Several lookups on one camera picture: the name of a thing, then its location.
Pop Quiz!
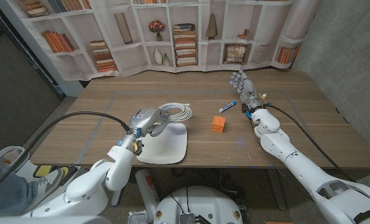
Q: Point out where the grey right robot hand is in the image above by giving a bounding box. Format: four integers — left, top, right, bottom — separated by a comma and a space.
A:
229, 68, 263, 112

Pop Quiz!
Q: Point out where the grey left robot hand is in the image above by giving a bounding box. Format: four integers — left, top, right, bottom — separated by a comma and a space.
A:
127, 107, 172, 138

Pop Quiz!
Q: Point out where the white Ethernet cable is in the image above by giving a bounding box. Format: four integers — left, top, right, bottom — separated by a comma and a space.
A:
158, 102, 193, 123

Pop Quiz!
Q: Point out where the blue and white marker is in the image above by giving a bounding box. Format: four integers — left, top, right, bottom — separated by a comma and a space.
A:
218, 100, 238, 113

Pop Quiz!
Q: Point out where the white square paper plate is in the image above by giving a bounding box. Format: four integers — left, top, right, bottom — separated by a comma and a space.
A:
136, 123, 188, 165

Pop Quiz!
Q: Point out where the orange block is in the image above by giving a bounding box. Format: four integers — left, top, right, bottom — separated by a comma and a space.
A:
211, 115, 226, 134

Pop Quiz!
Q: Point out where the printed bookshelf backdrop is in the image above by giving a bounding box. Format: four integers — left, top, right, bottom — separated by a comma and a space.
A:
0, 0, 322, 82

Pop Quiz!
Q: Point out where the white cylinder with orange label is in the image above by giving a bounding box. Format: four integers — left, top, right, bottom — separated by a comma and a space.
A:
134, 169, 160, 215

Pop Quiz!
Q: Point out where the white table leg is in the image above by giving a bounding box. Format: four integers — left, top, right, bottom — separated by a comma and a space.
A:
267, 169, 287, 210
111, 186, 125, 207

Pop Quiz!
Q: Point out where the silver foil tray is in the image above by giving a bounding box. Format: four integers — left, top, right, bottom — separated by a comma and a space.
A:
127, 210, 151, 224

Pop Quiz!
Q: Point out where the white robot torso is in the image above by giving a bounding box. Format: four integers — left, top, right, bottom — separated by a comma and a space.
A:
152, 185, 244, 224

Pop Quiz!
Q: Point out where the yellow and black floor object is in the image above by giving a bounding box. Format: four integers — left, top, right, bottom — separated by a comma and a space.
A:
32, 164, 70, 180

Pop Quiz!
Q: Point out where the white plastic chair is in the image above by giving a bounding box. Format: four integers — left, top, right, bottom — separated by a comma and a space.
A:
0, 146, 30, 170

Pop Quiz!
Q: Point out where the dark grey partition panel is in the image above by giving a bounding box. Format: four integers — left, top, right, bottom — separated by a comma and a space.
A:
0, 6, 63, 159

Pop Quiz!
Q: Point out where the person in blue jeans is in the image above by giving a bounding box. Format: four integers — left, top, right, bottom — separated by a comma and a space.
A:
0, 160, 64, 215

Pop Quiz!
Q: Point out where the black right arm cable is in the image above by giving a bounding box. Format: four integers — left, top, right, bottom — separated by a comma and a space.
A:
264, 104, 355, 183

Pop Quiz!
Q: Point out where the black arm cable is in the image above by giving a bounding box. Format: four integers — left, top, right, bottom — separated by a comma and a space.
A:
0, 111, 131, 197
264, 104, 355, 183

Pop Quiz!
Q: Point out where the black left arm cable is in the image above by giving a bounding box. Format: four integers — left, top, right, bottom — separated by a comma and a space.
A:
0, 111, 131, 197

